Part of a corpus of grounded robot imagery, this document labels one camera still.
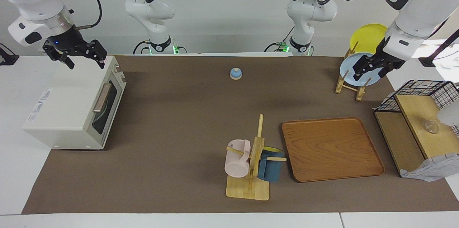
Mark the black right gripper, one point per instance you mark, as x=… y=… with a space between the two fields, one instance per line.
x=68 y=39

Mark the black camera stand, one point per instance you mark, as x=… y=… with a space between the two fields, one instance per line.
x=437 y=50

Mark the brown wooden tray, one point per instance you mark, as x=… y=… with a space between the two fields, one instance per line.
x=331 y=149

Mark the white round object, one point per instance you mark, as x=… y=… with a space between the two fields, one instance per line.
x=450 y=115

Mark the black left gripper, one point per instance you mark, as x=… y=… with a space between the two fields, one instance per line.
x=389 y=57

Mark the blue call bell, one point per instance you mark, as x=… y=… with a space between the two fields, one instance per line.
x=235 y=73

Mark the light blue plate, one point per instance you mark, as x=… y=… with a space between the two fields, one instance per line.
x=349 y=66

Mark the wooden plate rack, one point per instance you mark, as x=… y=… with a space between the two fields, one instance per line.
x=342 y=84

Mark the pink mug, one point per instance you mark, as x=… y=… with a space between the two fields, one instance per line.
x=236 y=160

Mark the yellow plate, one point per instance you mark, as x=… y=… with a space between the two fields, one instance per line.
x=369 y=36

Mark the blue mug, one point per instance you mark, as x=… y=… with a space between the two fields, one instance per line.
x=269 y=167

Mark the wooden mug rack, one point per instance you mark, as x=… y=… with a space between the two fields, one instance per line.
x=251 y=181

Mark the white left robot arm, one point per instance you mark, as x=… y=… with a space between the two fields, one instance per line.
x=416 y=9

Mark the black camera clamp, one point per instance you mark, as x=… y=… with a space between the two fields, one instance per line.
x=7 y=56

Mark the brown table mat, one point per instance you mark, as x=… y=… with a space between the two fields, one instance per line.
x=179 y=131

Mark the clear glass cup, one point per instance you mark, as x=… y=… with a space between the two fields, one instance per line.
x=430 y=126

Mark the white checkered cloth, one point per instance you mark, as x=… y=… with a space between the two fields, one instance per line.
x=430 y=169

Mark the white toaster oven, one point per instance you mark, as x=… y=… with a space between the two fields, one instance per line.
x=61 y=106

